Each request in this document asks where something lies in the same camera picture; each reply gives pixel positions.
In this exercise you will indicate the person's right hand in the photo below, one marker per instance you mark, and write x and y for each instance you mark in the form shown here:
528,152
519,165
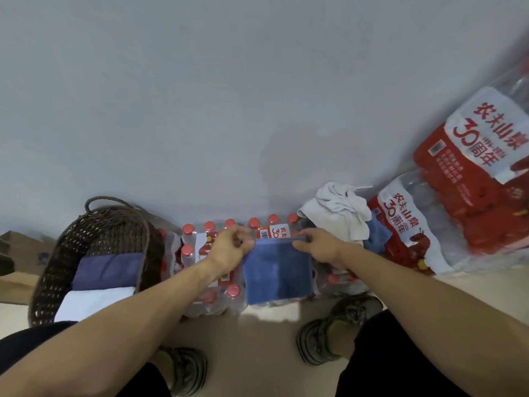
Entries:
324,245

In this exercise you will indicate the person's left hand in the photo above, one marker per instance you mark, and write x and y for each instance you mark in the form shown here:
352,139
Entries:
227,252

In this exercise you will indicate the cream towel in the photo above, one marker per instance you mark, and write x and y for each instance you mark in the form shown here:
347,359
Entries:
339,210

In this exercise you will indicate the light blue towel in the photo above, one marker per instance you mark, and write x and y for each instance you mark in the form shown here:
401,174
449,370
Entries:
277,272
378,235

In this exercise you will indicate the dark blue towel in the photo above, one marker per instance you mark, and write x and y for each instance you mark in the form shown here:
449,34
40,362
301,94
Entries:
107,270

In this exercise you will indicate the dark brown wicker basket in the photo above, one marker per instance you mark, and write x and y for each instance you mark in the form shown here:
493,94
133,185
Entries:
107,231

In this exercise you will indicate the white towel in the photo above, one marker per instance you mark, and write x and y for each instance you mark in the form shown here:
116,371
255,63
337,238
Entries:
91,303

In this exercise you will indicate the person's left forearm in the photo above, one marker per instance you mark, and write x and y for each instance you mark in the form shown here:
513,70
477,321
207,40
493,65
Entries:
103,334

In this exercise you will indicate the person's right forearm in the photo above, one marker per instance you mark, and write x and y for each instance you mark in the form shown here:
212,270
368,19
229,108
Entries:
438,322

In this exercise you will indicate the person's right grey shoe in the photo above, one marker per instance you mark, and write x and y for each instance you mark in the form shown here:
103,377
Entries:
318,339

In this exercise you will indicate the person's grey shoe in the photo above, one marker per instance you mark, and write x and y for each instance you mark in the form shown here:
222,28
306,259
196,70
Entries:
190,367
318,339

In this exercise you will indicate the person's left grey shoe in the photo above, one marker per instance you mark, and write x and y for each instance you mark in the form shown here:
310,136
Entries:
190,367

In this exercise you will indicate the brown paper bag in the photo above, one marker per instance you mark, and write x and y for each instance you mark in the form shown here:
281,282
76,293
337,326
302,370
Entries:
20,277

